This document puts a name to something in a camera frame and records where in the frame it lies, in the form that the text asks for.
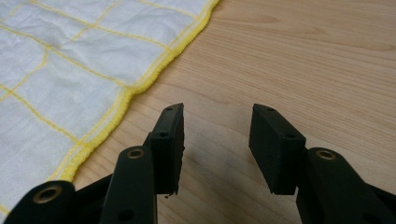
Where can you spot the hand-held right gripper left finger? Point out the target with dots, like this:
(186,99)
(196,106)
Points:
(168,149)

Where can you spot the white cloth with yellow edge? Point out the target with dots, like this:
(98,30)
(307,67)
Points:
(93,62)

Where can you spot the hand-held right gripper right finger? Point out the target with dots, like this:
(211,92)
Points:
(275,149)

